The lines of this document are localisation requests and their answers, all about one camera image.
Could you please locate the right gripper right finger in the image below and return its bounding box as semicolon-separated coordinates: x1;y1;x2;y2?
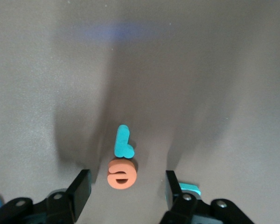
160;170;255;224

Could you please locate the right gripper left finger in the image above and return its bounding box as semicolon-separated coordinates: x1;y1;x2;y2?
0;169;93;224

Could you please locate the teal foam letter l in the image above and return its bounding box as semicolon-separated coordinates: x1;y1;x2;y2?
113;125;135;159

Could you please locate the brown table mat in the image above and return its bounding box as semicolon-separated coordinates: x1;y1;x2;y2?
0;0;280;224

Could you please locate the teal foam letter b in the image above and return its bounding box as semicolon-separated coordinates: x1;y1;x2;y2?
179;182;202;197

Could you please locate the orange foam letter e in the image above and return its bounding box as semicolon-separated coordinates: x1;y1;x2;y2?
107;159;138;190

